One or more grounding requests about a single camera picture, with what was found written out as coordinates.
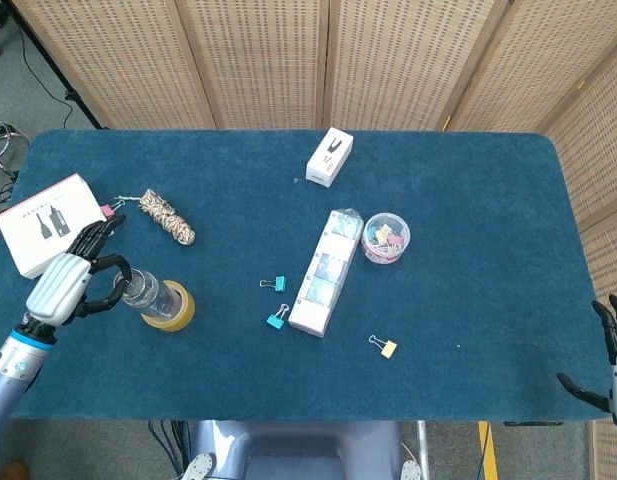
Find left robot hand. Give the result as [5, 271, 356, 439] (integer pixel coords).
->
[25, 214, 134, 329]

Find clear plastic bottle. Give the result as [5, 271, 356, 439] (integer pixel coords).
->
[112, 269, 187, 322]

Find large white product box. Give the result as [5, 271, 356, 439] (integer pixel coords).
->
[0, 173, 109, 280]

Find yellow tape roll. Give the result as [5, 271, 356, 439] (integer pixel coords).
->
[140, 280, 196, 333]

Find chrome chair base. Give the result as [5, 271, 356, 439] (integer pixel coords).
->
[0, 118, 32, 201]

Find blue table cloth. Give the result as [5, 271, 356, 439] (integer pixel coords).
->
[0, 129, 612, 424]

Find woven rattan screen panel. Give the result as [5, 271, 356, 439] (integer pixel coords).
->
[442, 0, 617, 135]
[10, 0, 218, 130]
[544, 47, 617, 480]
[176, 0, 332, 130]
[322, 0, 514, 132]

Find black tripod stand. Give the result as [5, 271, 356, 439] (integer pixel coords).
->
[7, 0, 111, 130]

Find yellow binder clip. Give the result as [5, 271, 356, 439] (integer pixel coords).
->
[367, 334, 399, 359]

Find wrapped tissue pack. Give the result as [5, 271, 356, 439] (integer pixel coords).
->
[287, 208, 365, 340]

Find clear tub of clips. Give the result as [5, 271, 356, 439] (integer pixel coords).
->
[361, 212, 412, 265]

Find grey robot torso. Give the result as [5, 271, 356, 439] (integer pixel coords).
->
[180, 419, 432, 480]

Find small white carton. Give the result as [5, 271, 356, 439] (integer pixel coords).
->
[305, 126, 355, 189]

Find braided rope bundle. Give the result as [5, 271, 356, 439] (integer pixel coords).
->
[116, 188, 197, 248]

